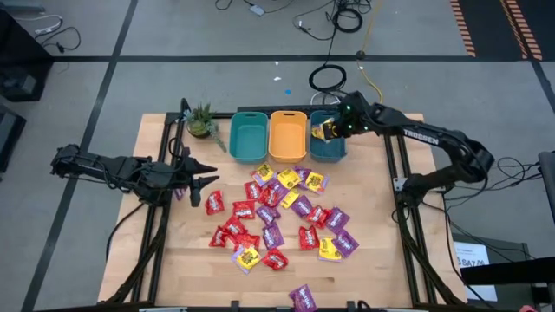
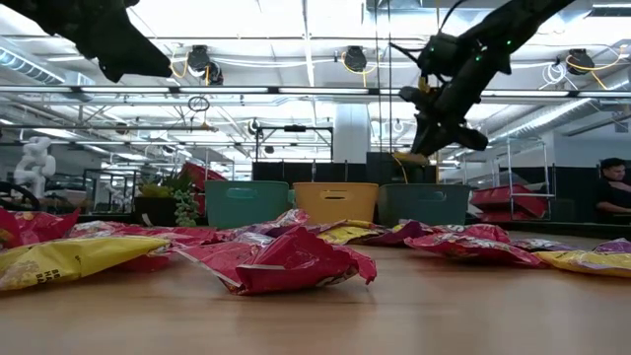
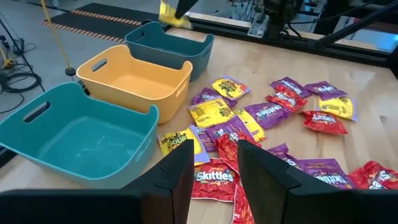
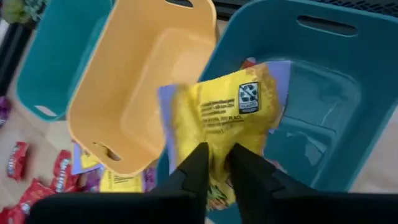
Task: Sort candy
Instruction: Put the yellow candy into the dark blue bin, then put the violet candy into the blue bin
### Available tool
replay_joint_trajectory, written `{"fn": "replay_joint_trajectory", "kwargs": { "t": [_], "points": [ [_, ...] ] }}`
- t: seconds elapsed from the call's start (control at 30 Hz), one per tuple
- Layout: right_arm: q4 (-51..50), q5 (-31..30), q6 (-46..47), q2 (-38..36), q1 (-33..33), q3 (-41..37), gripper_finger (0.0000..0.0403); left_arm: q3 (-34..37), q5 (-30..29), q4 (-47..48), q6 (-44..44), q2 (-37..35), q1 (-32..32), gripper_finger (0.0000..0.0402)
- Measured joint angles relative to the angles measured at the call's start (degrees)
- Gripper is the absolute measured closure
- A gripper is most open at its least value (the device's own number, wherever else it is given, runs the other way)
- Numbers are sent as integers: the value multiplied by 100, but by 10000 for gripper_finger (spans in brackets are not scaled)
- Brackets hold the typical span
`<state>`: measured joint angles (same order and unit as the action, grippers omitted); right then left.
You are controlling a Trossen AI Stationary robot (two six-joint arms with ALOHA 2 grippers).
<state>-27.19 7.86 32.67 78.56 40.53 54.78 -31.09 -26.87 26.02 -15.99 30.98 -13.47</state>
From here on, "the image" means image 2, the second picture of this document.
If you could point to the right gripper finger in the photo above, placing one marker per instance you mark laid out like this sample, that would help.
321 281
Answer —
438 130
421 135

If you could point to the yellow tape tag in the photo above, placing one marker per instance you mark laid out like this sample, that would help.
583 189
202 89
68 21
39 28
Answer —
424 85

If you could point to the black rig frame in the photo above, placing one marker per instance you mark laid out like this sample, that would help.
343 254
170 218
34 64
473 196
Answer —
295 128

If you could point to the red Skittles candy pack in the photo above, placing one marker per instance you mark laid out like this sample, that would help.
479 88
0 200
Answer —
473 251
296 261
473 232
98 228
39 227
192 236

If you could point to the white robot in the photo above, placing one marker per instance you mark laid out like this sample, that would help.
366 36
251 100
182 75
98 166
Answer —
34 167

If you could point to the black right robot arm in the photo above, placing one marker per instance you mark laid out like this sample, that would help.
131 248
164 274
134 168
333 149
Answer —
522 22

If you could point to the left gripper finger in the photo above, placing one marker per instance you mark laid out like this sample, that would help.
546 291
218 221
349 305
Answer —
123 54

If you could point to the red storage bin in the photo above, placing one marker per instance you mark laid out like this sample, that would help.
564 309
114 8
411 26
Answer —
202 172

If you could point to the light teal plastic bin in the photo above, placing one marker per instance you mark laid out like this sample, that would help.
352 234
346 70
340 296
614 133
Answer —
246 209

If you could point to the person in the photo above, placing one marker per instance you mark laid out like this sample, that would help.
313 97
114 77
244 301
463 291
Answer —
613 192

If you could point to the yellow plastic bin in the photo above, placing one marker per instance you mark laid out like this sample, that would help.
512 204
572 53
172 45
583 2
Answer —
335 212

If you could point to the potted succulent plant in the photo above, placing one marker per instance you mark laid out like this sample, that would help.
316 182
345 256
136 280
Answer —
185 207

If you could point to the dark teal plastic bin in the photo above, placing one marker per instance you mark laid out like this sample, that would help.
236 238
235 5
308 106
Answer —
424 207

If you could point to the red storage bin shelf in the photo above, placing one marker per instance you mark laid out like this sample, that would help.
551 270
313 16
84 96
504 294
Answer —
498 194

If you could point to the black panel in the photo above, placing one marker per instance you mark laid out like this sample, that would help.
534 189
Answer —
296 172

